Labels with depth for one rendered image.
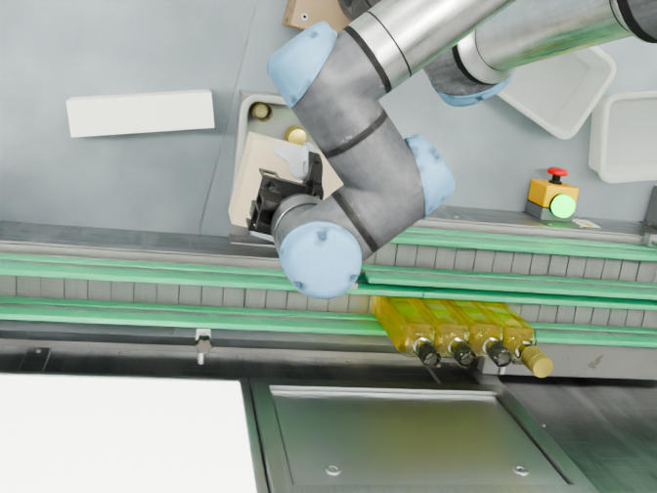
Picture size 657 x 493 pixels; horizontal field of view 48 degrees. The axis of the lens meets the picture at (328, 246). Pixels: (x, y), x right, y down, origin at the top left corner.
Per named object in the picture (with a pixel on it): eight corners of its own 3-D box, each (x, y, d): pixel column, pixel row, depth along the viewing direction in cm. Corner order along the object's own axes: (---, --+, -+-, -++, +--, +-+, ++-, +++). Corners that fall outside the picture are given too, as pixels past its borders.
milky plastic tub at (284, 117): (228, 208, 139) (230, 220, 131) (239, 88, 133) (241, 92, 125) (318, 215, 143) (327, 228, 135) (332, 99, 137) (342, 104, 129)
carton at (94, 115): (70, 97, 129) (65, 101, 123) (209, 89, 133) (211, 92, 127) (75, 132, 131) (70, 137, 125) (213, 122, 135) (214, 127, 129)
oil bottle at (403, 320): (370, 311, 137) (402, 362, 117) (374, 283, 135) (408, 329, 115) (399, 313, 138) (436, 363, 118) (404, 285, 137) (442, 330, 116)
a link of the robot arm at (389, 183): (412, 105, 70) (317, 173, 70) (471, 199, 73) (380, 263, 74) (391, 98, 77) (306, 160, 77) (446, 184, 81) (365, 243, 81)
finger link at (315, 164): (312, 143, 96) (310, 191, 91) (323, 146, 97) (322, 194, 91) (301, 167, 100) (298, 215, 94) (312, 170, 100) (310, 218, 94)
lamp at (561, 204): (547, 214, 144) (553, 218, 141) (551, 192, 143) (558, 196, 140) (568, 216, 145) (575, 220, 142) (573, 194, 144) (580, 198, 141)
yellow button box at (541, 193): (523, 211, 151) (540, 220, 144) (530, 175, 149) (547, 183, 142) (554, 213, 153) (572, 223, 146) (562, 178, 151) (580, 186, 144)
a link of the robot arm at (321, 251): (386, 270, 72) (315, 321, 72) (362, 239, 82) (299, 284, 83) (341, 207, 69) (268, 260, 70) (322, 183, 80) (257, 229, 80)
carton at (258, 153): (248, 131, 106) (253, 139, 99) (353, 158, 110) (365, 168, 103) (228, 210, 109) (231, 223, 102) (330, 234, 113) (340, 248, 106)
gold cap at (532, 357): (521, 345, 117) (534, 357, 113) (543, 345, 118) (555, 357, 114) (518, 366, 118) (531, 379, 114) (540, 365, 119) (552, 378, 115)
